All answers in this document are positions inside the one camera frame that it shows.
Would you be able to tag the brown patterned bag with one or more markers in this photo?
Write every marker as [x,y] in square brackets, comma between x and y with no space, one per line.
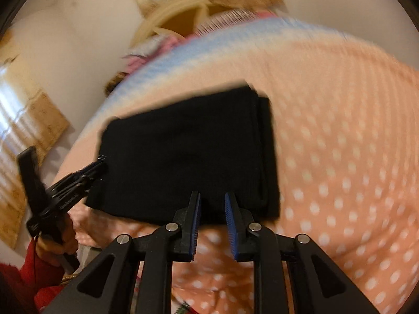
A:
[113,85]

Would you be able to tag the black pants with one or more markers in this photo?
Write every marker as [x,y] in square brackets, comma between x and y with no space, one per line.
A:
[183,150]

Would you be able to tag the person's left forearm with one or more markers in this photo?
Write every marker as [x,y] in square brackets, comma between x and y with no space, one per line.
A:
[26,278]

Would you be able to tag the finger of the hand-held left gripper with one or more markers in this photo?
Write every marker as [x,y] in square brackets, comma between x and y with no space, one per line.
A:
[90,171]

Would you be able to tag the striped pillow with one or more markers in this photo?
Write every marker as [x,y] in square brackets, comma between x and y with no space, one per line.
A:
[226,19]

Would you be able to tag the pink folded blanket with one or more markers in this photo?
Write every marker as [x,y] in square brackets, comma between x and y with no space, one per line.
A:
[136,62]

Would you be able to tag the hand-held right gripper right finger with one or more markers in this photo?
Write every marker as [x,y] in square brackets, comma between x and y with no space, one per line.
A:
[230,222]

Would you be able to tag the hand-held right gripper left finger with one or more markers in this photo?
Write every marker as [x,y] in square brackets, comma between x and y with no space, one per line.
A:
[196,216]

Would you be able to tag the cream wooden headboard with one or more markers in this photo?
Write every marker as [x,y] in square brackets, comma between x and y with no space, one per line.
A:
[176,19]

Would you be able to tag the polka dot bed blanket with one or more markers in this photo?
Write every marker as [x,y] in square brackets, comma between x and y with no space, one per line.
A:
[327,170]

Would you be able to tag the person's left hand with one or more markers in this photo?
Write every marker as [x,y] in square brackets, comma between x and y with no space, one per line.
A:
[69,235]

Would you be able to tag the grey floral pillow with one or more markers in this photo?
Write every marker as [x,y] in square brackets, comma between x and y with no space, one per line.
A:
[147,48]

